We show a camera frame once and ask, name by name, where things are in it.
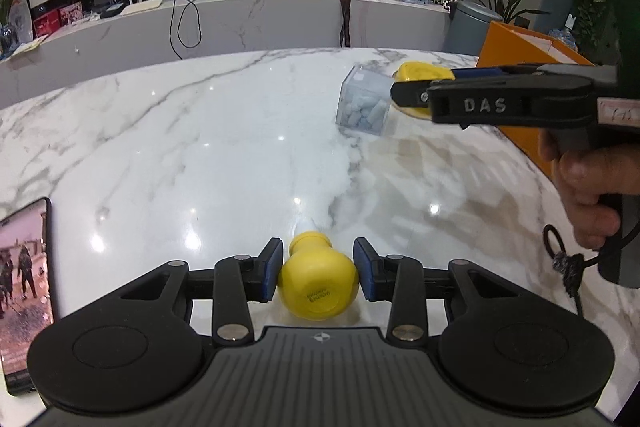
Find clear plastic box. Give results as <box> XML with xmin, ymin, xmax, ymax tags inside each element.
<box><xmin>334</xmin><ymin>64</ymin><xmax>401</xmax><ymax>137</ymax></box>

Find orange storage box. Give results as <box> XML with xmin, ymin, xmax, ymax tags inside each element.
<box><xmin>474</xmin><ymin>20</ymin><xmax>597</xmax><ymax>180</ymax></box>

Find grey trash bin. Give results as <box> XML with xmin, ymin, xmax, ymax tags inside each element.
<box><xmin>442</xmin><ymin>0</ymin><xmax>504</xmax><ymax>57</ymax></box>

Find yellow tape measure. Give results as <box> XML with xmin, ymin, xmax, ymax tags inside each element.
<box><xmin>392</xmin><ymin>61</ymin><xmax>457</xmax><ymax>120</ymax></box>

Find red gift boxes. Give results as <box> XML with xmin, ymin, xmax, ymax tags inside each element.
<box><xmin>32</xmin><ymin>1</ymin><xmax>86</xmax><ymax>38</ymax></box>

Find black smartphone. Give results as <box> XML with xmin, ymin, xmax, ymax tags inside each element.
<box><xmin>0</xmin><ymin>196</ymin><xmax>56</xmax><ymax>397</ymax></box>

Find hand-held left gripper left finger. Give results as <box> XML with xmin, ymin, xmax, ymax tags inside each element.
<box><xmin>120</xmin><ymin>237</ymin><xmax>285</xmax><ymax>347</ymax></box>

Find black lanyard cord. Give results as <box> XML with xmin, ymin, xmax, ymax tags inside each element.
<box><xmin>543</xmin><ymin>224</ymin><xmax>602</xmax><ymax>319</ymax></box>

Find person's right hand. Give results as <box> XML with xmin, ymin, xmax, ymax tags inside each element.
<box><xmin>552</xmin><ymin>146</ymin><xmax>626</xmax><ymax>254</ymax></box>

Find black cable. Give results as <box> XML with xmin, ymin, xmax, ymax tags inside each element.
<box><xmin>169</xmin><ymin>0</ymin><xmax>229</xmax><ymax>63</ymax></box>

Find yellow bottle with white nozzle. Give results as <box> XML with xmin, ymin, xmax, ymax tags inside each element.
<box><xmin>277</xmin><ymin>217</ymin><xmax>360</xmax><ymax>322</ymax></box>

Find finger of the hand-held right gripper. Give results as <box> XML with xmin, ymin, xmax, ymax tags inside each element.
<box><xmin>449</xmin><ymin>62</ymin><xmax>619</xmax><ymax>82</ymax></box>
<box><xmin>390</xmin><ymin>79</ymin><xmax>432</xmax><ymax>112</ymax></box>

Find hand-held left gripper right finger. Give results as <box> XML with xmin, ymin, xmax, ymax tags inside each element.
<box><xmin>352</xmin><ymin>237</ymin><xmax>522</xmax><ymax>344</ymax></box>

